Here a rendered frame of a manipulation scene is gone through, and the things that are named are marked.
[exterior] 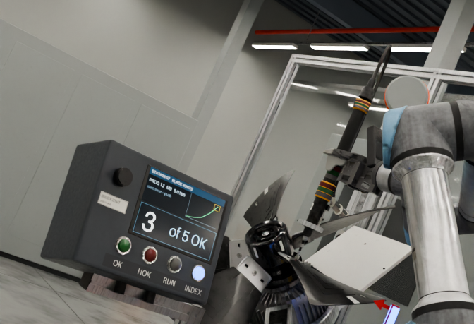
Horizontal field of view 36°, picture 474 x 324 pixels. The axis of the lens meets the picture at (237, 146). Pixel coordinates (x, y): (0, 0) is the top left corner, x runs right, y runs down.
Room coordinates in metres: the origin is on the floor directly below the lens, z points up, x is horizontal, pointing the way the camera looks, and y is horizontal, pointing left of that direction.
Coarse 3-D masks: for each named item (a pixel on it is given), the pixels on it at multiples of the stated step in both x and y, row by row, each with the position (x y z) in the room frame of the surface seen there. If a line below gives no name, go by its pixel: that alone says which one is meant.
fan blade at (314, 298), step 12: (300, 264) 1.82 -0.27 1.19; (300, 276) 1.75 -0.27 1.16; (312, 276) 1.76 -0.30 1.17; (324, 276) 1.81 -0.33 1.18; (312, 288) 1.70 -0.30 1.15; (324, 288) 1.71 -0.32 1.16; (336, 288) 1.73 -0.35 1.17; (348, 288) 1.77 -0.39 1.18; (312, 300) 1.65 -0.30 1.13; (324, 300) 1.66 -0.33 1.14; (336, 300) 1.67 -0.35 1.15; (348, 300) 1.68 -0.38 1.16; (360, 300) 1.70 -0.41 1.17; (372, 300) 1.72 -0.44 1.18
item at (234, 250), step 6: (234, 240) 2.02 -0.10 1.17; (240, 240) 2.01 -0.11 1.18; (234, 246) 2.02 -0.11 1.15; (240, 246) 2.01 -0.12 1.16; (246, 246) 2.00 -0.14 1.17; (234, 252) 2.01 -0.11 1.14; (240, 252) 2.01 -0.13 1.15; (246, 252) 2.00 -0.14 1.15; (234, 258) 2.01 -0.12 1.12; (240, 258) 2.00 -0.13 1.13; (234, 264) 2.01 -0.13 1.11
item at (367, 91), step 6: (372, 78) 1.88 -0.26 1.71; (372, 84) 1.88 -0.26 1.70; (366, 90) 1.88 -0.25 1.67; (372, 90) 1.88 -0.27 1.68; (360, 96) 1.91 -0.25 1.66; (366, 96) 1.87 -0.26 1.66; (372, 96) 1.88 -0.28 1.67; (318, 198) 1.88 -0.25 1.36; (312, 204) 1.89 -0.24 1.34; (318, 204) 1.88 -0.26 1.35; (324, 204) 1.88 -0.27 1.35; (312, 210) 1.88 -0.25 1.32; (318, 210) 1.87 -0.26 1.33; (312, 216) 1.88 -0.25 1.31; (318, 216) 1.88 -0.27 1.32; (312, 222) 1.88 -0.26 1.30; (318, 222) 1.89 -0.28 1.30; (306, 228) 1.88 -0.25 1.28; (306, 234) 1.88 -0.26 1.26
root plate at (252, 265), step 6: (246, 258) 1.92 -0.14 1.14; (252, 258) 1.93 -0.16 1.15; (240, 264) 1.90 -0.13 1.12; (252, 264) 1.92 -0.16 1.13; (240, 270) 1.90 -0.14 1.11; (246, 270) 1.90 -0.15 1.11; (252, 270) 1.91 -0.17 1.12; (258, 270) 1.92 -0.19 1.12; (264, 270) 1.92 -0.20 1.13; (246, 276) 1.90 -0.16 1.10; (252, 276) 1.90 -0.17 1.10; (258, 276) 1.91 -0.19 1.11; (264, 276) 1.92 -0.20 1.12; (270, 276) 1.92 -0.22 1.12; (252, 282) 1.89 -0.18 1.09; (258, 282) 1.90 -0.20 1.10; (264, 282) 1.91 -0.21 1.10; (258, 288) 1.89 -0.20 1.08
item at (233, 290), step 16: (224, 272) 1.87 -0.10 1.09; (240, 272) 1.88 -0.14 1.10; (224, 288) 1.84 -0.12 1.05; (240, 288) 1.86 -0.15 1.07; (256, 288) 1.88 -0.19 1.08; (208, 304) 1.81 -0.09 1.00; (224, 304) 1.82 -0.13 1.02; (240, 304) 1.83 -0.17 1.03; (256, 304) 1.86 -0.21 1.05; (208, 320) 1.78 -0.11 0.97; (224, 320) 1.79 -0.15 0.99; (240, 320) 1.81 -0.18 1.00
